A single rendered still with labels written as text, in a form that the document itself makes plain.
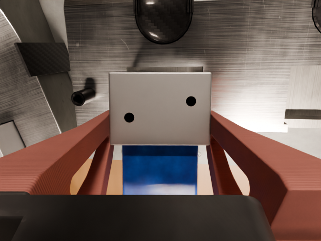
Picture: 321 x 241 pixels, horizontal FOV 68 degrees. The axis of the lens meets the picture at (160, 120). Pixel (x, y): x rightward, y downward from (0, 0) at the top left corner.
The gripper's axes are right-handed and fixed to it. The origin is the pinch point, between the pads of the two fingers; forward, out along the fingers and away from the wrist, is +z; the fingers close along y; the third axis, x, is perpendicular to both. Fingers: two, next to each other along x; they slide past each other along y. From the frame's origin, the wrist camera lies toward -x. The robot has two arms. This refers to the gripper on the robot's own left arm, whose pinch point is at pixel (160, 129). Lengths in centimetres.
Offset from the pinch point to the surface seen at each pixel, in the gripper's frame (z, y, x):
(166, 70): 7.9, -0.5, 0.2
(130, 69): 6.8, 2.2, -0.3
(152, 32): 6.6, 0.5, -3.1
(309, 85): 6.2, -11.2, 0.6
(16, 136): 8.0, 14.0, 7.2
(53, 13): 17.3, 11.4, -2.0
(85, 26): 7.2, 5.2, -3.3
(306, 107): 5.6, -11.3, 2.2
